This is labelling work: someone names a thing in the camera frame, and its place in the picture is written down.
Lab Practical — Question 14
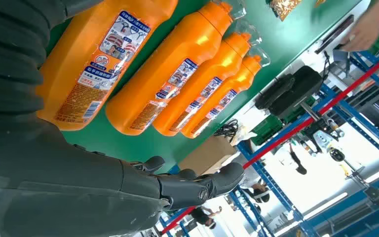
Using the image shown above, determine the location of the coiled black cable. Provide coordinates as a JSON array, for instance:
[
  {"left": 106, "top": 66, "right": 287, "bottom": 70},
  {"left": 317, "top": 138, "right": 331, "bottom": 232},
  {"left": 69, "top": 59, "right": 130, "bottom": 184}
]
[{"left": 213, "top": 118, "right": 240, "bottom": 140}]

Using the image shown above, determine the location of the person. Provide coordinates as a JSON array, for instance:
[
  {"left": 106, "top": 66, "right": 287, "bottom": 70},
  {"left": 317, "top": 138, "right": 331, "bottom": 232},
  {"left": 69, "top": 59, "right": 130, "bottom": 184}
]
[
  {"left": 287, "top": 144, "right": 308, "bottom": 176},
  {"left": 340, "top": 0, "right": 379, "bottom": 53},
  {"left": 241, "top": 176, "right": 271, "bottom": 204},
  {"left": 189, "top": 205, "right": 223, "bottom": 230}
]

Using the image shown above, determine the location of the clear plastic bag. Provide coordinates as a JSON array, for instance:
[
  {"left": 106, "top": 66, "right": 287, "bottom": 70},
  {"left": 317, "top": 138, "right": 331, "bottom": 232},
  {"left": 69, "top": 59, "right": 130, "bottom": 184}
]
[{"left": 230, "top": 125, "right": 258, "bottom": 146}]

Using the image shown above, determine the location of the green plastic crate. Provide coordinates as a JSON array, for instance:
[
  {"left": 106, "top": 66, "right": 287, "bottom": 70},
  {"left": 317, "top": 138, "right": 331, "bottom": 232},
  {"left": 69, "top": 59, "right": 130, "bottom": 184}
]
[{"left": 251, "top": 114, "right": 286, "bottom": 146}]

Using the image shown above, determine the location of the red metal bar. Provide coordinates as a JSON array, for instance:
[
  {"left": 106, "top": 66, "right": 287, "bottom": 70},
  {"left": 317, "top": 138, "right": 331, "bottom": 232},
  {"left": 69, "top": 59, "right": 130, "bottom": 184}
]
[{"left": 161, "top": 45, "right": 379, "bottom": 235}]

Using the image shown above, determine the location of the blue metal rack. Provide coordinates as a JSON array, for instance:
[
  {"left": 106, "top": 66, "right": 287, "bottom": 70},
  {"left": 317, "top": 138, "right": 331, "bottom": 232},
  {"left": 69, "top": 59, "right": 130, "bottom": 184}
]
[{"left": 158, "top": 40, "right": 379, "bottom": 237}]

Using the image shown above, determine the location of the blue table leg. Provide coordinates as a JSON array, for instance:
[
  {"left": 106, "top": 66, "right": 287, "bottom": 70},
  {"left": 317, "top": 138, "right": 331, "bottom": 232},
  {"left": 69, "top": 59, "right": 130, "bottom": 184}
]
[{"left": 236, "top": 140, "right": 318, "bottom": 237}]

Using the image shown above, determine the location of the black carrying case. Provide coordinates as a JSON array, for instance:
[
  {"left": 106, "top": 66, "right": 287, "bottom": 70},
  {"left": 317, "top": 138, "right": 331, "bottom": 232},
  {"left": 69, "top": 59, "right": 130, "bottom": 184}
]
[{"left": 268, "top": 65, "right": 324, "bottom": 120}]

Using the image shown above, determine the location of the cardboard box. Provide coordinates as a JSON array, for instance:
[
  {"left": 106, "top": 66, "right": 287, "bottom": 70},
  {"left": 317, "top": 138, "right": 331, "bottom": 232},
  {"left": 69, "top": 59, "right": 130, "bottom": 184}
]
[{"left": 178, "top": 135, "right": 237, "bottom": 176}]

